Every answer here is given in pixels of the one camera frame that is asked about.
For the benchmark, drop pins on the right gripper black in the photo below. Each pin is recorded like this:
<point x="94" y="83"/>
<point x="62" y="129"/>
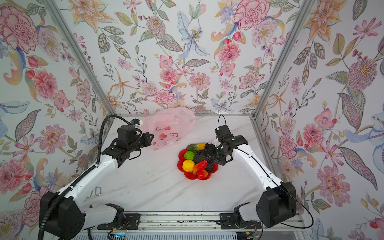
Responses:
<point x="212" y="147"/>

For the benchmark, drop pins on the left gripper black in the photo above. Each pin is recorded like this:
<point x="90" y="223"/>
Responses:
<point x="145" y="135"/>

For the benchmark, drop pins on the green yellow mango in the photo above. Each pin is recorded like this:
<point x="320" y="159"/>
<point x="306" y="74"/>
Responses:
<point x="196" y="147"/>

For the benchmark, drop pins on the red chili pepper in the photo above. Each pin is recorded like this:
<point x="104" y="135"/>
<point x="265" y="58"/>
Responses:
<point x="199" y="167"/>

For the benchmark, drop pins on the pink plastic bag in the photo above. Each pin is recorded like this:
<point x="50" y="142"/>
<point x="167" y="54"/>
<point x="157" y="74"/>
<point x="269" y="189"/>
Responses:
<point x="169" y="126"/>

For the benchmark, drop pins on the red yellow peach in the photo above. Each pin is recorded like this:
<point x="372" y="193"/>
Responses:
<point x="202" y="175"/>

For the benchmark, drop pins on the yellow lemon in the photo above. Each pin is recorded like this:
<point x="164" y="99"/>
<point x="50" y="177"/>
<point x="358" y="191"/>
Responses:
<point x="188" y="166"/>

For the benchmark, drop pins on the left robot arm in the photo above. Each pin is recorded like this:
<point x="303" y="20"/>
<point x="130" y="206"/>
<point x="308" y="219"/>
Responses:
<point x="64" y="214"/>

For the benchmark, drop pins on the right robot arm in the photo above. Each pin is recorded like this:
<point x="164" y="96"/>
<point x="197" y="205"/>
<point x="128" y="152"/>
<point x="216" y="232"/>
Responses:
<point x="277" y="202"/>

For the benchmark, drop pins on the green lime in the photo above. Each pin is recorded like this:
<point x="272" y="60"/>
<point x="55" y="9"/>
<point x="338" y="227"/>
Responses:
<point x="189" y="155"/>

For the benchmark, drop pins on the red flower-shaped plate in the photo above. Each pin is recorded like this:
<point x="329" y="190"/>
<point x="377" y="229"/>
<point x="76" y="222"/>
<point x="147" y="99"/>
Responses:
<point x="191" y="176"/>

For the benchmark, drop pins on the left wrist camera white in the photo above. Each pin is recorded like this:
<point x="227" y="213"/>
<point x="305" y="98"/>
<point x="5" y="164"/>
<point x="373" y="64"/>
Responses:
<point x="138" y="124"/>

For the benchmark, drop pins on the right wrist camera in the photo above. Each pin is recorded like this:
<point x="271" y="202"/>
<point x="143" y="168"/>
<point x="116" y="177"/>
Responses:
<point x="223" y="133"/>

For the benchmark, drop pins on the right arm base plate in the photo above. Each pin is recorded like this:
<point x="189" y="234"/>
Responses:
<point x="228" y="221"/>

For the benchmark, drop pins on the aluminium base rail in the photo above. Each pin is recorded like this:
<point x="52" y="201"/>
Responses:
<point x="192" y="222"/>

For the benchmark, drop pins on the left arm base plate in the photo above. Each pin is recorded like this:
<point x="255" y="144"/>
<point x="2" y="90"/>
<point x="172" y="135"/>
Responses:
<point x="129" y="222"/>

